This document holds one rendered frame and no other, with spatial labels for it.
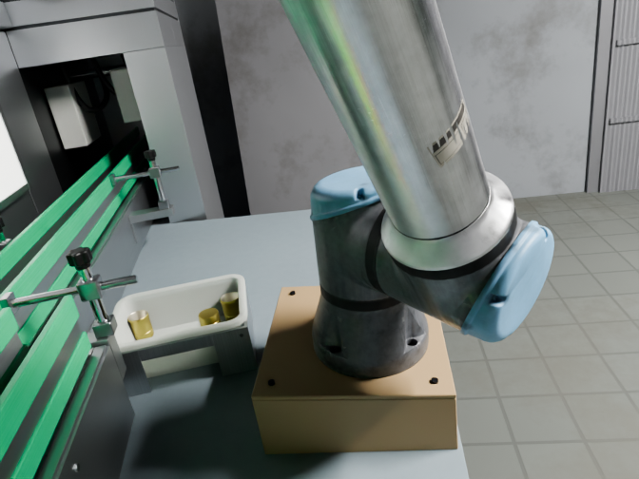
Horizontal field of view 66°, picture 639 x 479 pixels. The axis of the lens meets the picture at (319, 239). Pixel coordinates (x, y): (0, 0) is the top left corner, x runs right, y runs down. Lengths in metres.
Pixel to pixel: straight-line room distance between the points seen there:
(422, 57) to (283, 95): 2.62
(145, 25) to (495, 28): 2.32
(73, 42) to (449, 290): 1.27
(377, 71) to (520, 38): 3.09
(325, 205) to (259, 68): 2.47
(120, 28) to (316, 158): 1.67
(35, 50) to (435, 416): 1.31
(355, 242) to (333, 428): 0.24
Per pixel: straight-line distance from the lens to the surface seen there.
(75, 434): 0.61
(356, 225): 0.51
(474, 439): 1.71
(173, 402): 0.80
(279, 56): 2.94
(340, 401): 0.60
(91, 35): 1.50
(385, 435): 0.63
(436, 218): 0.38
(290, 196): 2.97
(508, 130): 3.45
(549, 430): 1.77
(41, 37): 1.54
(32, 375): 0.58
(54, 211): 1.17
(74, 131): 1.67
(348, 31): 0.30
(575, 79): 3.51
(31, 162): 1.45
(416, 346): 0.62
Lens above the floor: 1.22
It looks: 23 degrees down
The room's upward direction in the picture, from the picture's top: 9 degrees counter-clockwise
